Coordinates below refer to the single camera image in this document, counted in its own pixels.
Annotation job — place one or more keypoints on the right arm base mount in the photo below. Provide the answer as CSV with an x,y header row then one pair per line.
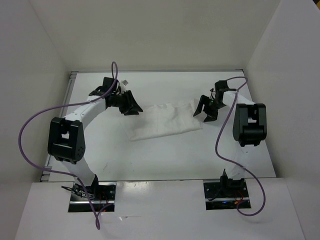
x,y
218,197

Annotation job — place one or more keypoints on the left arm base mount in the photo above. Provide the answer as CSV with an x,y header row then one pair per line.
x,y
103,200

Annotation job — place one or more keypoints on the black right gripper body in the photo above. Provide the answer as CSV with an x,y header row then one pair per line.
x,y
214,105

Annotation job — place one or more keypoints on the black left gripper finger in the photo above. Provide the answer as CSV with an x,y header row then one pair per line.
x,y
132,109
131,100

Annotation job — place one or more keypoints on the white skirt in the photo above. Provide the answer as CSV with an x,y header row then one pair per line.
x,y
162,120

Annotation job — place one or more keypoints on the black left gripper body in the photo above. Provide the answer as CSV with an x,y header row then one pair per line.
x,y
122,101

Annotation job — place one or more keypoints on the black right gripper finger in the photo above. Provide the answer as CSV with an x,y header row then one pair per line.
x,y
211,115
203,105

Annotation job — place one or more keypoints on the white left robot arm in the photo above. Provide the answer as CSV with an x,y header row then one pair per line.
x,y
66,142

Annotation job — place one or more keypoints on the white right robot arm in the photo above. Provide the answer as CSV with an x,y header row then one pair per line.
x,y
249,126

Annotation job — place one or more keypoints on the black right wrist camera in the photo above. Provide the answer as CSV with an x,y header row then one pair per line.
x,y
221,86

